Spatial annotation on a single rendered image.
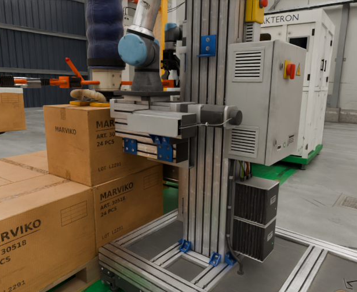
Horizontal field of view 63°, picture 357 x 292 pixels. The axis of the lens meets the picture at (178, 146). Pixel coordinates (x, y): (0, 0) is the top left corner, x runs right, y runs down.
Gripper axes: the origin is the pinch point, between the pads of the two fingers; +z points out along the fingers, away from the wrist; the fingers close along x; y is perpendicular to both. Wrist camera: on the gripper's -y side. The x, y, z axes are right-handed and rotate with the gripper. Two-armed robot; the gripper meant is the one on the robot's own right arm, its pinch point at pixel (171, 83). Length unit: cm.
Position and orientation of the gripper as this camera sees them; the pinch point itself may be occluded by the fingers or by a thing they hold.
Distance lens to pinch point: 187.6
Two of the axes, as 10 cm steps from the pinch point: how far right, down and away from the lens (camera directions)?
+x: 8.1, 1.4, -5.7
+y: -5.9, 1.5, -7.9
